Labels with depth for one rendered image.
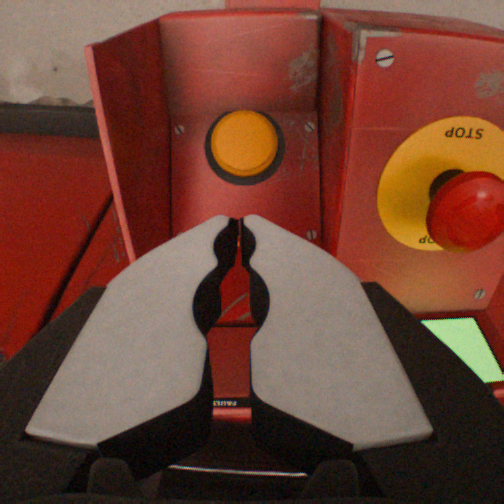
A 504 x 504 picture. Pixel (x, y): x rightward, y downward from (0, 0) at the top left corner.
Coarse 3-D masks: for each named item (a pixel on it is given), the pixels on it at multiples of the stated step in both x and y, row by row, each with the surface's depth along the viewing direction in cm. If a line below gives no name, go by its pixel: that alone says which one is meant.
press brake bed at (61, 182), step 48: (0, 144) 71; (48, 144) 74; (96, 144) 78; (0, 192) 54; (48, 192) 56; (96, 192) 57; (0, 240) 46; (48, 240) 47; (96, 240) 48; (0, 288) 39; (48, 288) 40; (240, 288) 45; (0, 336) 34; (240, 432) 31; (192, 480) 28; (240, 480) 29; (288, 480) 29
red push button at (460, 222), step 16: (448, 176) 17; (464, 176) 15; (480, 176) 15; (496, 176) 15; (432, 192) 17; (448, 192) 15; (464, 192) 15; (480, 192) 15; (496, 192) 15; (432, 208) 16; (448, 208) 15; (464, 208) 15; (480, 208) 15; (496, 208) 15; (432, 224) 16; (448, 224) 15; (464, 224) 15; (480, 224) 15; (496, 224) 15; (448, 240) 16; (464, 240) 16; (480, 240) 16
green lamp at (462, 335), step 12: (432, 324) 22; (444, 324) 22; (456, 324) 22; (468, 324) 22; (444, 336) 21; (456, 336) 21; (468, 336) 21; (480, 336) 21; (456, 348) 20; (468, 348) 20; (480, 348) 20; (468, 360) 20; (480, 360) 19; (492, 360) 19; (480, 372) 19; (492, 372) 19
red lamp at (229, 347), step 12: (216, 336) 22; (228, 336) 22; (240, 336) 22; (252, 336) 22; (216, 348) 21; (228, 348) 21; (240, 348) 21; (216, 360) 20; (228, 360) 20; (240, 360) 20; (216, 372) 20; (228, 372) 20; (240, 372) 20; (216, 384) 19; (228, 384) 19; (240, 384) 19; (216, 396) 19; (228, 396) 19
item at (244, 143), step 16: (240, 112) 22; (224, 128) 22; (240, 128) 22; (256, 128) 22; (272, 128) 22; (224, 144) 22; (240, 144) 22; (256, 144) 22; (272, 144) 22; (224, 160) 22; (240, 160) 22; (256, 160) 22; (272, 160) 23; (240, 176) 23
